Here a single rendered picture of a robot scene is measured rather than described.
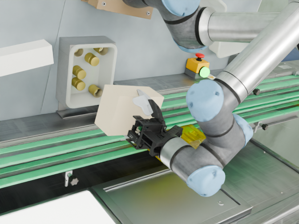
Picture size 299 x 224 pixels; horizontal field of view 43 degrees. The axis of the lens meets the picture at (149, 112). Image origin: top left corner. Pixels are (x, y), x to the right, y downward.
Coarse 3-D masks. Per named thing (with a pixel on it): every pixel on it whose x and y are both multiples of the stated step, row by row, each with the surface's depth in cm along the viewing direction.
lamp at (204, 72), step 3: (204, 66) 162; (201, 69) 161; (204, 69) 160; (207, 69) 160; (201, 72) 160; (204, 72) 160; (207, 72) 160; (201, 75) 161; (204, 75) 160; (207, 75) 161
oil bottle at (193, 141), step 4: (184, 132) 145; (188, 132) 145; (184, 136) 142; (188, 136) 142; (192, 136) 143; (188, 140) 140; (192, 140) 140; (196, 140) 141; (192, 144) 139; (196, 144) 139
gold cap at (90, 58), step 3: (87, 54) 130; (90, 54) 130; (87, 57) 130; (90, 57) 129; (93, 57) 128; (96, 57) 128; (87, 60) 130; (90, 60) 128; (93, 60) 128; (96, 60) 129; (90, 63) 128; (93, 63) 129; (96, 63) 130
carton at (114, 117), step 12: (108, 84) 105; (108, 96) 103; (120, 96) 100; (132, 96) 102; (156, 96) 108; (108, 108) 103; (120, 108) 102; (132, 108) 105; (96, 120) 108; (108, 120) 103; (120, 120) 104; (132, 120) 107; (108, 132) 104; (120, 132) 106
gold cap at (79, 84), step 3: (75, 78) 131; (72, 81) 131; (75, 81) 130; (78, 81) 130; (81, 81) 130; (72, 84) 132; (75, 84) 130; (78, 84) 129; (81, 84) 130; (84, 84) 131; (75, 87) 130; (78, 87) 130; (81, 87) 130; (84, 87) 131; (81, 90) 131
